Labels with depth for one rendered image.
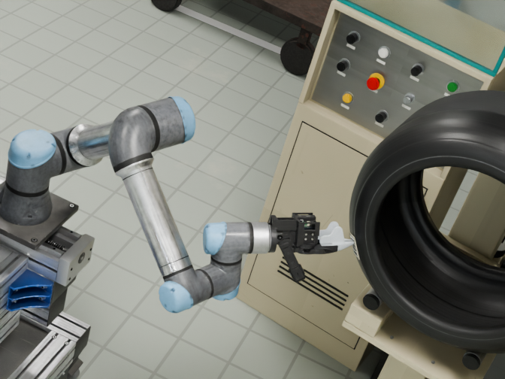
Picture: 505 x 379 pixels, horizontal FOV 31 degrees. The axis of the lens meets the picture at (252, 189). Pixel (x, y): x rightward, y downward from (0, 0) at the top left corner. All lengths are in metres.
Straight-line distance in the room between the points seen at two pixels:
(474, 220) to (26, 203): 1.21
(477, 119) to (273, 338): 1.65
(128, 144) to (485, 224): 1.00
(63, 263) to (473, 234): 1.12
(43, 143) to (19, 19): 2.66
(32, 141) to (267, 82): 2.72
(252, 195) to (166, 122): 1.98
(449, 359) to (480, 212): 0.40
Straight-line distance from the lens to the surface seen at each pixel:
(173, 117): 2.16
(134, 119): 2.11
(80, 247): 2.56
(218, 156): 4.28
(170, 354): 3.27
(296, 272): 2.19
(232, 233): 2.11
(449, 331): 2.22
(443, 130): 2.03
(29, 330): 2.96
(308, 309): 3.39
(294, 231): 2.16
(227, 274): 2.15
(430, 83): 2.87
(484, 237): 2.55
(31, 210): 2.52
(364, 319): 2.35
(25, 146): 2.44
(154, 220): 2.08
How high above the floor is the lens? 2.34
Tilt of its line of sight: 35 degrees down
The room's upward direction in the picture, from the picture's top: 18 degrees clockwise
